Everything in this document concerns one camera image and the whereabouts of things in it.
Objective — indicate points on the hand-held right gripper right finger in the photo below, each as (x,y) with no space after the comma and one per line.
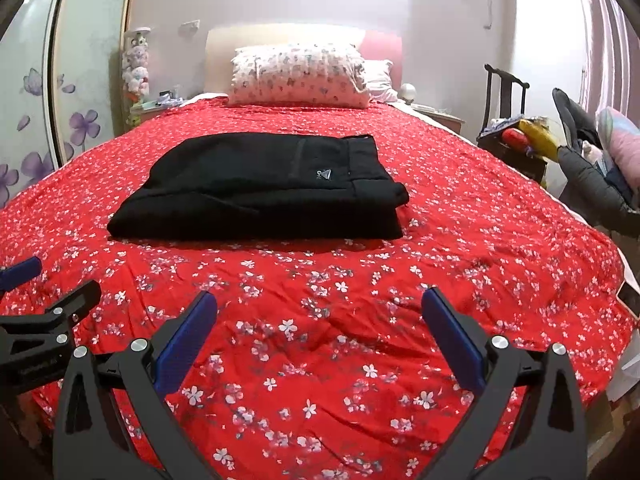
(452,340)

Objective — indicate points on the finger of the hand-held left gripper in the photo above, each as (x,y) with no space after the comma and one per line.
(75,302)
(20,272)

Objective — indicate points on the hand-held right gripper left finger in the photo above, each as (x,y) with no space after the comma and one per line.
(186,340)

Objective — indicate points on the black pants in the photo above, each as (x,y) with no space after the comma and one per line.
(250,185)

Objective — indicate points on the red floral bedsheet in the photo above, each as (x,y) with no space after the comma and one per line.
(320,280)

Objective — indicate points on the grey padded jacket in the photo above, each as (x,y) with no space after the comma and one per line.
(590,185)

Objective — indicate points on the red toy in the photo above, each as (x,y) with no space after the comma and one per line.
(514,137)

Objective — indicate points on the yellow toy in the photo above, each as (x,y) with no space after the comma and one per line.
(540,137)

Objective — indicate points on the wardrobe with purple flower doors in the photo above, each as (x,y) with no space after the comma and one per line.
(85,60)

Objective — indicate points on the bedside table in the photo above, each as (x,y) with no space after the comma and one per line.
(440,117)

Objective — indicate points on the stack of plush toys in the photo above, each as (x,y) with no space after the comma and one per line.
(136,67)

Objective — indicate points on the white round lamp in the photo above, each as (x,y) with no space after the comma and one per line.
(408,92)

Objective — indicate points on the black wooden chair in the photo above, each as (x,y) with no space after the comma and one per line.
(502,90)

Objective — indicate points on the pastel pink pillow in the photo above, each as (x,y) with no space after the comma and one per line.
(625,145)

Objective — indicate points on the white pillow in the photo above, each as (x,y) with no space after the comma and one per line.
(380,80)

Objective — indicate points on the floral print pillow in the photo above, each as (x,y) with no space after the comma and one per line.
(300,75)

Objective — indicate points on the pink cushion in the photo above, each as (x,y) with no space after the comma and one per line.
(382,45)

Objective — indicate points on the pink curtain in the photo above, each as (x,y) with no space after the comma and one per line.
(607,35)

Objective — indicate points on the white wall socket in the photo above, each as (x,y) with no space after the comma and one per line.
(190,27)

